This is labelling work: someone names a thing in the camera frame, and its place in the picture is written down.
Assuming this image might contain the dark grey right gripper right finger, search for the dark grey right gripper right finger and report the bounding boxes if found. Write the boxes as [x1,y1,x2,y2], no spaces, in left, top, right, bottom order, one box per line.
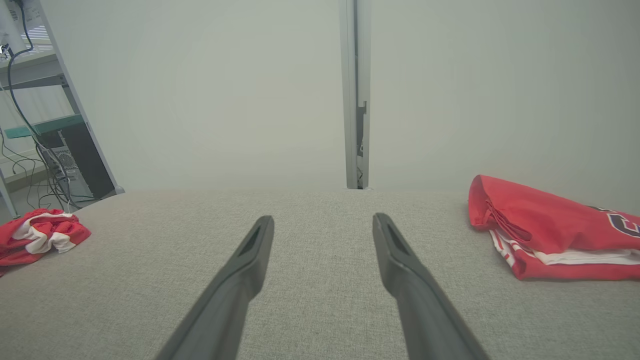
[372,212,491,360]

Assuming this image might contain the grey shelf frame leg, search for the grey shelf frame leg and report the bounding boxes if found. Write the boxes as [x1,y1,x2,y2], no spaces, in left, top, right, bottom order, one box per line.
[0,167,20,219]

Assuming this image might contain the grey double partition post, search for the grey double partition post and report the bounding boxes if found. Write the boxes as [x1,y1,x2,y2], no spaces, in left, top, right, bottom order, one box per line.
[339,0,372,191]

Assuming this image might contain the teal shelf board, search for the teal shelf board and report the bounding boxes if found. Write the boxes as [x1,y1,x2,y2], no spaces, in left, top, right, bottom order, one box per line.
[4,114,85,140]

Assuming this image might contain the red white sleeved jersey shirt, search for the red white sleeved jersey shirt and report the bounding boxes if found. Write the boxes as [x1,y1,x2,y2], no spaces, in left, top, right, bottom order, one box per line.
[468,175,640,282]

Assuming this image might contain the red white jersey shorts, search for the red white jersey shorts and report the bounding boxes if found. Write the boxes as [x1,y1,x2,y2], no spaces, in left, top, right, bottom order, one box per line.
[0,208,92,277]

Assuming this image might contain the white box device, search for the white box device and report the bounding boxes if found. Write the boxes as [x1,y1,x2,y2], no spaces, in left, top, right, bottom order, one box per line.
[0,0,53,56]

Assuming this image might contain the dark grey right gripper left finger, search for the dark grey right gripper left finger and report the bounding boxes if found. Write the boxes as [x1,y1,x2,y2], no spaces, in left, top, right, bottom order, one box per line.
[155,215,275,360]

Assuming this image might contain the black computer tower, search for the black computer tower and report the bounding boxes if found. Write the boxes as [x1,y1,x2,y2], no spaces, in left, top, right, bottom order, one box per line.
[42,122,117,202]

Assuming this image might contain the grey shelf board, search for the grey shelf board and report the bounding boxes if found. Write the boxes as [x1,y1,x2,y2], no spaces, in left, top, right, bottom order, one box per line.
[0,50,68,91]

